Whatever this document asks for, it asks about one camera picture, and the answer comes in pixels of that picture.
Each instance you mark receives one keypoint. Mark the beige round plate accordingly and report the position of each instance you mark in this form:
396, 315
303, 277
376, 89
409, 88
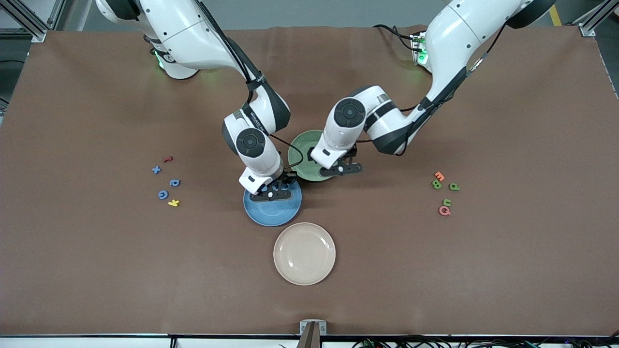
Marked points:
304, 253

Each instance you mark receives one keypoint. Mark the blue round plate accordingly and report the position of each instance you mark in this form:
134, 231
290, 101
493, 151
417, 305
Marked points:
271, 215

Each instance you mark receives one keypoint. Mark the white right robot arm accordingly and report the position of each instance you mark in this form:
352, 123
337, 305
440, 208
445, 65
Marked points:
184, 34

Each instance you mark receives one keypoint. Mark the blue foam letter G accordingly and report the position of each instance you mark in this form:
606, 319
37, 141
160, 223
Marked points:
159, 195

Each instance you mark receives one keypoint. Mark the green foam letter B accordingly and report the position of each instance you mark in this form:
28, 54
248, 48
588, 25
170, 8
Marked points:
436, 184

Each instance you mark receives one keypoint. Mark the green foam letter P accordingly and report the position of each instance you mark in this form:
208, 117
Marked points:
457, 189

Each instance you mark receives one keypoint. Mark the aluminium frame profile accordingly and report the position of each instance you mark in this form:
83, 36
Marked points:
36, 34
587, 29

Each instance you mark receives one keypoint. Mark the white table edge rail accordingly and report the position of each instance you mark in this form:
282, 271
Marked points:
96, 343

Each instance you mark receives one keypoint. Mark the pink foam letter Q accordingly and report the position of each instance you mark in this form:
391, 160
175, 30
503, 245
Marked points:
448, 214

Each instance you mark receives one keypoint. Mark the blue foam letter a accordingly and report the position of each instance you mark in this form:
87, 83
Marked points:
177, 183

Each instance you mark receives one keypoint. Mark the orange foam letter E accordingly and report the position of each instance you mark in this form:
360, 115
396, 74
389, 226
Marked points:
439, 176

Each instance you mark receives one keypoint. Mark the green round plate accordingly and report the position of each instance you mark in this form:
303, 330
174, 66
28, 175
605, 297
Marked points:
302, 166

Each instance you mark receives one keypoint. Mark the brown table cover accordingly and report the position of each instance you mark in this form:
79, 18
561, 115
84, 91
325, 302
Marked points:
96, 266

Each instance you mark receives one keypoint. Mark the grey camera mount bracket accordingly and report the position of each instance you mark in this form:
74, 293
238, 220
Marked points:
313, 333

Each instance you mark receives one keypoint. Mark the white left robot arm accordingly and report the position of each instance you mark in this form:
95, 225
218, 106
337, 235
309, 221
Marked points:
459, 38

